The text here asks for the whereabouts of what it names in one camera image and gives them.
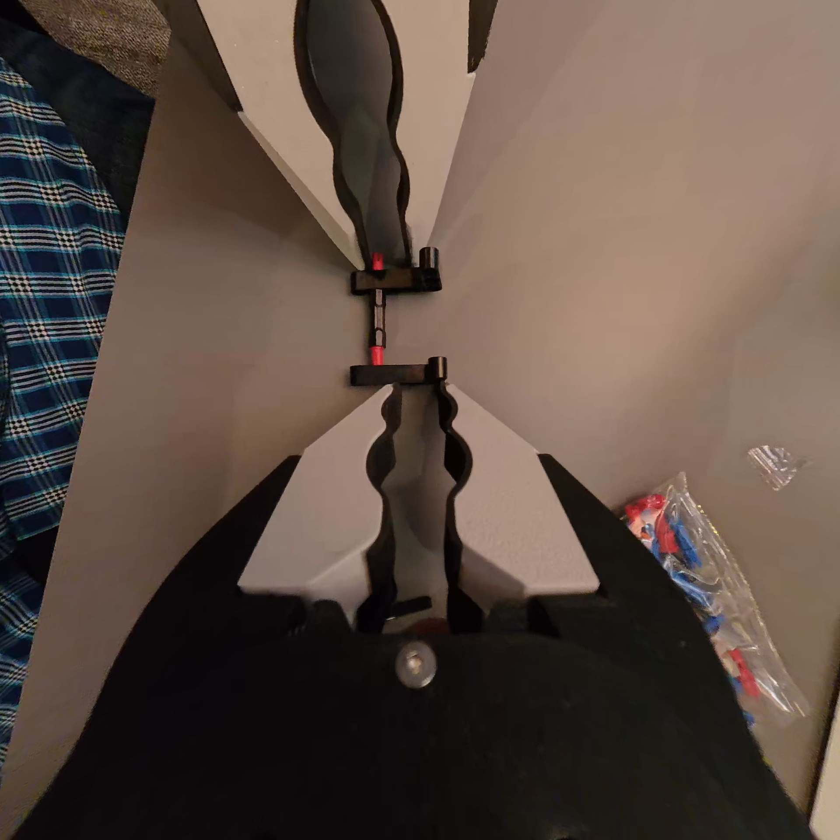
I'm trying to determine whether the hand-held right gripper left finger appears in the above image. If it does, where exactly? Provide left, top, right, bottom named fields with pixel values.
left=238, top=383, right=404, bottom=635

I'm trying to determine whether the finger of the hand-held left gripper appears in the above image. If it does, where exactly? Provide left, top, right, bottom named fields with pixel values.
left=351, top=0, right=478, bottom=265
left=196, top=0, right=383, bottom=271

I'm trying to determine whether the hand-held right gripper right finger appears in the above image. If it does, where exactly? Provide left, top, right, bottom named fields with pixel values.
left=436, top=381, right=601, bottom=635

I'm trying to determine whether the black lego beam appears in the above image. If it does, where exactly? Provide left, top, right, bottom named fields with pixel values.
left=351, top=266, right=444, bottom=296
left=350, top=364, right=449, bottom=388

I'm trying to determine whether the red lego axle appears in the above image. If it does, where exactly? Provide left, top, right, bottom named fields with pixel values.
left=369, top=252, right=387, bottom=366

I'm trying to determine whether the plastic bag of lego pieces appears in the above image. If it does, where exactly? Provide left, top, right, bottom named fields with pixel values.
left=613, top=471, right=810, bottom=728

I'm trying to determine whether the grey woven fabric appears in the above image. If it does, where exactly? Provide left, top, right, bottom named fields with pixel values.
left=26, top=0, right=173, bottom=99

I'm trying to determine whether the dark blue cloth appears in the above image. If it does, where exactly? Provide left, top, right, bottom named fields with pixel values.
left=0, top=16, right=156, bottom=214

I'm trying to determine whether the clear plastic scrap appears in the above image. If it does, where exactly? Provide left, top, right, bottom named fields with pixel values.
left=747, top=446, right=807, bottom=492

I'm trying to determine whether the blue plaid cloth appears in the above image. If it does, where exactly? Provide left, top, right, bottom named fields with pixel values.
left=0, top=59, right=129, bottom=769

